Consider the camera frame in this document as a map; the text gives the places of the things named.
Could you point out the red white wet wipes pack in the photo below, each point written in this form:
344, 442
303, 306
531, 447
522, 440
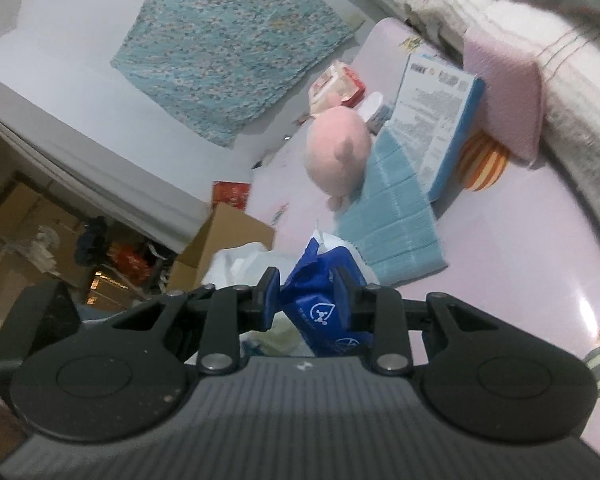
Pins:
337, 82

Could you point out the pink balloon print mat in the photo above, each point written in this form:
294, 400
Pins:
505, 260

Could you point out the blue wipes packet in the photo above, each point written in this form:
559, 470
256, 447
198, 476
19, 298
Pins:
315, 305

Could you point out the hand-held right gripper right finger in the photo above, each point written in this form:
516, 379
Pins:
341, 294

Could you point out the light blue towel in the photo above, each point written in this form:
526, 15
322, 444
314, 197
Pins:
395, 225

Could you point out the cardboard box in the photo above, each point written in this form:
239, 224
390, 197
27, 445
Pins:
225, 235

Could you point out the blue floral cloth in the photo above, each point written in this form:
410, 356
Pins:
220, 45

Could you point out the white curtain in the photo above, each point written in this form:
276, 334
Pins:
80, 160

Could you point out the stack of cardboard boxes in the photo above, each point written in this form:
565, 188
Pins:
15, 210

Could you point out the red bag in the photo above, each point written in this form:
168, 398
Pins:
130, 260

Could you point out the white plastic bag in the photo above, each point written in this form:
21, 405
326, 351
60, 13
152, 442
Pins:
240, 265

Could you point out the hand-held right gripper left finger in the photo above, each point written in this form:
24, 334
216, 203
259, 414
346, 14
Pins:
269, 296

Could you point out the white knit blanket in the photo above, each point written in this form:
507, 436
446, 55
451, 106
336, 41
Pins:
570, 70

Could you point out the pink plush toy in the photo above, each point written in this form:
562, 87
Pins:
330, 150

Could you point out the dark blue cloth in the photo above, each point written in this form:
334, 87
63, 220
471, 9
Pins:
92, 245

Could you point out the hanging white clothes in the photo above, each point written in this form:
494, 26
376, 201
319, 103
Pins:
45, 247

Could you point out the blue white carton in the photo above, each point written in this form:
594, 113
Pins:
430, 110

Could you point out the red packet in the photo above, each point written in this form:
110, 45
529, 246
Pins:
231, 194

